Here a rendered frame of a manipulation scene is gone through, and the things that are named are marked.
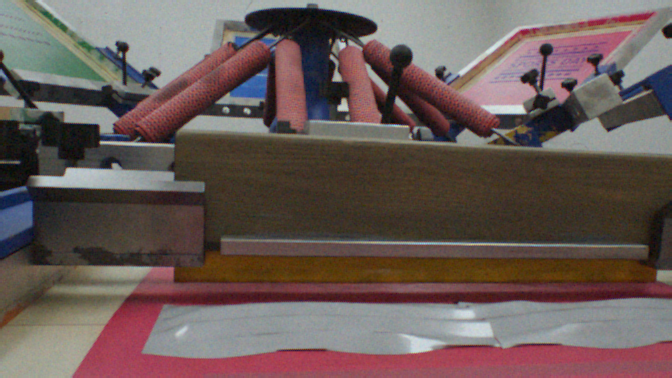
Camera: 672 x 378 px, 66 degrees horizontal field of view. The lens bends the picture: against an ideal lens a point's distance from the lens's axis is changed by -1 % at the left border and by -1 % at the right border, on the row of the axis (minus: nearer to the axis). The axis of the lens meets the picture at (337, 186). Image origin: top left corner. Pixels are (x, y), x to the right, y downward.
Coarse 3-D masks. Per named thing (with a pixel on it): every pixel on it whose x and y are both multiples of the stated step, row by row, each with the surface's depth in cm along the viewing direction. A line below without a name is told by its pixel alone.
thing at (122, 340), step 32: (160, 288) 34; (192, 288) 34; (224, 288) 35; (256, 288) 35; (288, 288) 36; (320, 288) 36; (352, 288) 36; (384, 288) 37; (416, 288) 37; (128, 320) 28; (96, 352) 24; (128, 352) 24; (288, 352) 25; (320, 352) 25; (352, 352) 26; (416, 352) 26; (448, 352) 26; (480, 352) 26
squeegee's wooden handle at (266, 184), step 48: (192, 144) 32; (240, 144) 32; (288, 144) 33; (336, 144) 33; (384, 144) 34; (432, 144) 35; (480, 144) 35; (240, 192) 33; (288, 192) 33; (336, 192) 34; (384, 192) 34; (432, 192) 35; (480, 192) 35; (528, 192) 36; (576, 192) 37; (624, 192) 37; (576, 240) 37; (624, 240) 38
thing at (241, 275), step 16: (176, 272) 33; (192, 272) 34; (208, 272) 34; (224, 272) 34; (240, 272) 34; (256, 272) 34; (272, 272) 34; (288, 272) 35; (304, 272) 35; (320, 272) 35; (336, 272) 35; (352, 272) 35; (368, 272) 36; (384, 272) 36; (400, 272) 36; (416, 272) 36; (432, 272) 36; (448, 272) 37; (464, 272) 37; (480, 272) 37; (496, 272) 37; (512, 272) 37; (528, 272) 38; (544, 272) 38; (560, 272) 38; (576, 272) 38; (592, 272) 39; (608, 272) 39; (624, 272) 39; (640, 272) 39; (656, 272) 40
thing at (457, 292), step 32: (448, 288) 38; (480, 288) 38; (512, 288) 39; (544, 288) 39; (576, 288) 39; (608, 288) 40; (640, 288) 40; (512, 352) 27; (544, 352) 27; (576, 352) 27; (608, 352) 27; (640, 352) 27
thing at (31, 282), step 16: (16, 256) 28; (32, 256) 30; (0, 272) 26; (16, 272) 28; (32, 272) 30; (48, 272) 32; (64, 272) 35; (0, 288) 26; (16, 288) 28; (32, 288) 30; (48, 288) 32; (0, 304) 26; (16, 304) 28; (0, 320) 26
